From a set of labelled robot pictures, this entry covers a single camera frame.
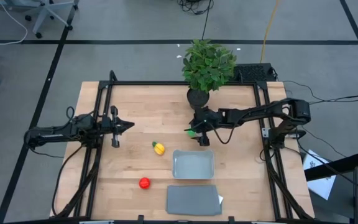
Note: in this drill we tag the green toy produce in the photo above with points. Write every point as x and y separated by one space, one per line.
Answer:
191 133

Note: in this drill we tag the white paper sheet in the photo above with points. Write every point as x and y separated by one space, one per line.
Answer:
322 186

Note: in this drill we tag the potted green plant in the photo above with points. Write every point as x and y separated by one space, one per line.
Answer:
208 67

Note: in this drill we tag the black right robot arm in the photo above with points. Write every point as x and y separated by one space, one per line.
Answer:
259 112

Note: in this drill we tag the yellow toy corn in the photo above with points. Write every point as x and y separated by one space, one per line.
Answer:
159 149

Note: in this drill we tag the grey office chair base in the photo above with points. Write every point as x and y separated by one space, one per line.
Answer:
47 12

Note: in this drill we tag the small white card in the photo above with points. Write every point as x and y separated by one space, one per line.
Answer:
220 199

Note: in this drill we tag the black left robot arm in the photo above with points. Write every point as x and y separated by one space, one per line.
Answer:
48 134

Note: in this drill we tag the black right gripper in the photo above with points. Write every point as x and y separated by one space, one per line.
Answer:
208 118

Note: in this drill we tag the silver mounting bracket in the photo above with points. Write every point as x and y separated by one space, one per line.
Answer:
266 132

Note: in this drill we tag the black metal table frame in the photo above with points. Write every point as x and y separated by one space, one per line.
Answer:
179 83

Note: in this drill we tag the grey cloth mat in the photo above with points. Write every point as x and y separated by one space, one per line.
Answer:
193 200

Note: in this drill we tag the red toy tomato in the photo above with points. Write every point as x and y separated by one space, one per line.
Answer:
145 183

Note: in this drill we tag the black perforated box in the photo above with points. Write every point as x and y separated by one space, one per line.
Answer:
253 73

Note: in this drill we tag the pale plastic tupperware container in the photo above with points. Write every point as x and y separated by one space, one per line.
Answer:
193 165

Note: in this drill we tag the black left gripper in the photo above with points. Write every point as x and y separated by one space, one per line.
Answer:
114 124

